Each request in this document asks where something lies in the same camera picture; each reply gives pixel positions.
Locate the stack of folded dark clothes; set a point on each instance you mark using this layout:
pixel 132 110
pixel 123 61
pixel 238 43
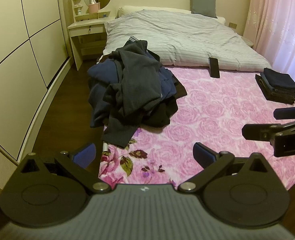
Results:
pixel 276 87

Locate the pile of dark clothes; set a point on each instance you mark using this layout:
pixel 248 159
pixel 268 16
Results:
pixel 104 73

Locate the white pillow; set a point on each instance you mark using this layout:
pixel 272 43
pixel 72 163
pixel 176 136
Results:
pixel 167 16

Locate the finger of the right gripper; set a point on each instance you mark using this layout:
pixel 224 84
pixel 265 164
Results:
pixel 261 131
pixel 284 113

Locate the grey striped duvet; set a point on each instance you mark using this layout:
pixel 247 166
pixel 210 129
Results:
pixel 187 46

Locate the pink rose blanket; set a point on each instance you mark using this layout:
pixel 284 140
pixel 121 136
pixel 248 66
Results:
pixel 213 113

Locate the pink curtain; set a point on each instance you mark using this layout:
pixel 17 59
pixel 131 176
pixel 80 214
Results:
pixel 270 25

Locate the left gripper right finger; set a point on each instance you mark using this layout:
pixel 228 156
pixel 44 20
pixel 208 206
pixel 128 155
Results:
pixel 214 165

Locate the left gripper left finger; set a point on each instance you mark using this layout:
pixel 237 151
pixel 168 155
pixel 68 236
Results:
pixel 83 166

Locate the black fleece pants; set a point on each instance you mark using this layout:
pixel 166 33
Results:
pixel 135 93

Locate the cream bedside table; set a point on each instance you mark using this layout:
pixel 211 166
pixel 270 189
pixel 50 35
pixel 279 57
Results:
pixel 88 39

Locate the cream wardrobe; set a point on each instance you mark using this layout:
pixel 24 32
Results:
pixel 33 55

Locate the cream desktop shelf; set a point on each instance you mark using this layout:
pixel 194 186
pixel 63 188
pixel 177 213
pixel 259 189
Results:
pixel 80 12

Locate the grey pillow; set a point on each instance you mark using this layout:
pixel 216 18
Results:
pixel 204 7

